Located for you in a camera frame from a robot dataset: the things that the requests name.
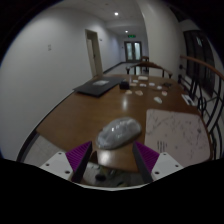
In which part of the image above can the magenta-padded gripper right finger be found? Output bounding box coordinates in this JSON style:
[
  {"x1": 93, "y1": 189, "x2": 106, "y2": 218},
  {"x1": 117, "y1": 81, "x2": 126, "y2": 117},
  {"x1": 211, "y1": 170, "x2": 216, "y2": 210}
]
[{"x1": 132, "y1": 140, "x2": 185, "y2": 185}]

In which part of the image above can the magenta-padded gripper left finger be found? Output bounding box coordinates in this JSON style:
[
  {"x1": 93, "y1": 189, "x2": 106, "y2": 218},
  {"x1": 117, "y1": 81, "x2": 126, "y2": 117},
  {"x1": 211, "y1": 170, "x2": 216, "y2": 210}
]
[{"x1": 39, "y1": 140, "x2": 94, "y2": 184}]

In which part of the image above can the translucent grey computer mouse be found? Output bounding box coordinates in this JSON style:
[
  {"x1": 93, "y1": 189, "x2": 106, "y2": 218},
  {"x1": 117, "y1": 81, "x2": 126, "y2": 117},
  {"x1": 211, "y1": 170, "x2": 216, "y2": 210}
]
[{"x1": 95, "y1": 116, "x2": 143, "y2": 150}]

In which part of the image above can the white marble-print mouse pad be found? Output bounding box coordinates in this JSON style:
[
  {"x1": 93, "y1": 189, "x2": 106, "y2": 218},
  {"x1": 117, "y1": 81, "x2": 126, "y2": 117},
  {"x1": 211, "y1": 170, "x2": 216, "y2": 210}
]
[{"x1": 143, "y1": 108, "x2": 212, "y2": 168}]

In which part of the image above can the white notepad with pen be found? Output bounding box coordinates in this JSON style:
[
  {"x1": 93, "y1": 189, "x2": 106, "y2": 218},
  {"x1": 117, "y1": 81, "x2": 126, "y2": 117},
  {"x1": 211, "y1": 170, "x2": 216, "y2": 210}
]
[{"x1": 181, "y1": 93, "x2": 197, "y2": 107}]

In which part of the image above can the black railing with wooden handrail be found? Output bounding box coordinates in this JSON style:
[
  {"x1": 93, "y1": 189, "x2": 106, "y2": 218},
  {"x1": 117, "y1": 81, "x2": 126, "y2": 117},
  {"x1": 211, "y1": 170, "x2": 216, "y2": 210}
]
[{"x1": 177, "y1": 54, "x2": 224, "y2": 162}]

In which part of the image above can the closed black laptop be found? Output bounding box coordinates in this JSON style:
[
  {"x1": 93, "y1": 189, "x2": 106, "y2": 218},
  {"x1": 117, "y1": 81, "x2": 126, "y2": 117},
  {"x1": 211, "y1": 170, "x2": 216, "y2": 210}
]
[{"x1": 72, "y1": 76, "x2": 125, "y2": 98}]

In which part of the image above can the small black box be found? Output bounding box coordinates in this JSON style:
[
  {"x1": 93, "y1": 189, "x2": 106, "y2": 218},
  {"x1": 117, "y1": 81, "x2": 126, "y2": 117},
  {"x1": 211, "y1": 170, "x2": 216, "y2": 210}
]
[{"x1": 119, "y1": 80, "x2": 131, "y2": 91}]

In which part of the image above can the wooden armchair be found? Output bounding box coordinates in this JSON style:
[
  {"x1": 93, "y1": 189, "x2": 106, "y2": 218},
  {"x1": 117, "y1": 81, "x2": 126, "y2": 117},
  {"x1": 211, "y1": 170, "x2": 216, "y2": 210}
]
[{"x1": 125, "y1": 61, "x2": 175, "y2": 80}]

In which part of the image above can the dark window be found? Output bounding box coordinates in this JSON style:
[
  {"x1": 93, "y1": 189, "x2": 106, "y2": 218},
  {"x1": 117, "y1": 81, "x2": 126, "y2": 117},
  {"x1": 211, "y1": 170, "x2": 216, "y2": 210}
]
[{"x1": 182, "y1": 29, "x2": 217, "y2": 98}]

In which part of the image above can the single beige door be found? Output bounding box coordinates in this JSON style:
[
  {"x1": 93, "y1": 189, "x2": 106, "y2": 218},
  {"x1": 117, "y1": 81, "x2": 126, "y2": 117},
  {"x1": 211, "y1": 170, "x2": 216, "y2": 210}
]
[{"x1": 84, "y1": 28, "x2": 105, "y2": 80}]

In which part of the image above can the glazed double door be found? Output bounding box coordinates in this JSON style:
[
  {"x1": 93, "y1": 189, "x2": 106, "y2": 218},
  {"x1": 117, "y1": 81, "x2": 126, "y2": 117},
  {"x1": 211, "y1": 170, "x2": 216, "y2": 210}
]
[{"x1": 123, "y1": 40, "x2": 143, "y2": 64}]

